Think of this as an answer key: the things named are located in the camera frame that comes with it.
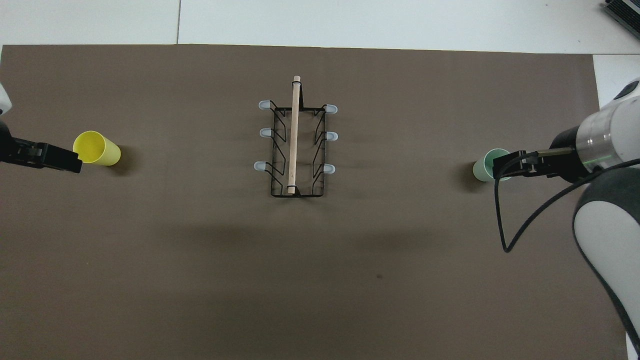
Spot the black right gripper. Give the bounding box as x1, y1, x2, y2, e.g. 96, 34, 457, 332
492, 125, 591, 184

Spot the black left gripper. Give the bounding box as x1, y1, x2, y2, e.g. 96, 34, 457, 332
0, 122, 83, 174

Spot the pale green plastic cup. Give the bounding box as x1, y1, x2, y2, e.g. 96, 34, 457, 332
472, 148, 513, 182

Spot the yellow plastic cup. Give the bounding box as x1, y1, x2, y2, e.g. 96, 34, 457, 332
73, 130, 122, 167

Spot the brown table mat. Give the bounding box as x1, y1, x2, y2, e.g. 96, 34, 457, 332
0, 44, 630, 360

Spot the dark ribbed device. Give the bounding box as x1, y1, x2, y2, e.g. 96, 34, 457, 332
602, 0, 640, 27

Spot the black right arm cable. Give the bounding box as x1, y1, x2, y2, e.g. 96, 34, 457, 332
494, 150, 640, 253

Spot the black wire cup rack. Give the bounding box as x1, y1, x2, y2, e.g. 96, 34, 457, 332
254, 75, 339, 199

